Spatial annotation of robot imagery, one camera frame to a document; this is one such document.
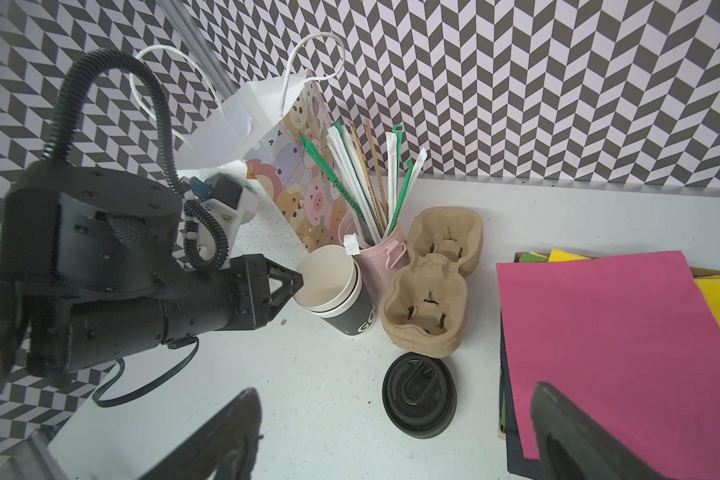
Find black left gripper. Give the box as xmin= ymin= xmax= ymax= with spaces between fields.
xmin=226 ymin=254 xmax=304 ymax=331

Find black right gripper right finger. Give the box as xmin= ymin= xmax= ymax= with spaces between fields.
xmin=530 ymin=382 xmax=662 ymax=479

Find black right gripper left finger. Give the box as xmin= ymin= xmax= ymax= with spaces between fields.
xmin=142 ymin=388 xmax=262 ymax=479

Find white paper cup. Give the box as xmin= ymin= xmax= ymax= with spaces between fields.
xmin=295 ymin=245 xmax=360 ymax=314

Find black plastic cup lid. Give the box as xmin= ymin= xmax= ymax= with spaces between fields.
xmin=382 ymin=352 xmax=457 ymax=439

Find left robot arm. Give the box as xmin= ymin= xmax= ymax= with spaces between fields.
xmin=0 ymin=49 xmax=303 ymax=394

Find black sleeved paper cup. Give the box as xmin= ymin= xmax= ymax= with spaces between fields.
xmin=310 ymin=267 xmax=376 ymax=336

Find pink metal straw bucket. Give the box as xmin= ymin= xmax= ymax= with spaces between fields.
xmin=338 ymin=213 xmax=409 ymax=298

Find green wrapped straw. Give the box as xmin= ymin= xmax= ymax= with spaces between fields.
xmin=300 ymin=135 xmax=365 ymax=220

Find magenta paper napkin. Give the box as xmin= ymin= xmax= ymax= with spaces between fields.
xmin=497 ymin=251 xmax=720 ymax=479

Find stacked pulp cup carriers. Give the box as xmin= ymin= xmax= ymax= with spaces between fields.
xmin=380 ymin=207 xmax=484 ymax=359

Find cartoon animal paper gift bag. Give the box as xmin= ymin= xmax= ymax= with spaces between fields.
xmin=128 ymin=31 xmax=361 ymax=253

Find wooden stir stick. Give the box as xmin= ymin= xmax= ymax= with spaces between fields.
xmin=363 ymin=118 xmax=388 ymax=236

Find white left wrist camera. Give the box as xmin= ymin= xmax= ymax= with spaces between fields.
xmin=180 ymin=171 xmax=259 ymax=249

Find aluminium corner post left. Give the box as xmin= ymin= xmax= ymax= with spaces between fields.
xmin=156 ymin=0 xmax=237 ymax=99

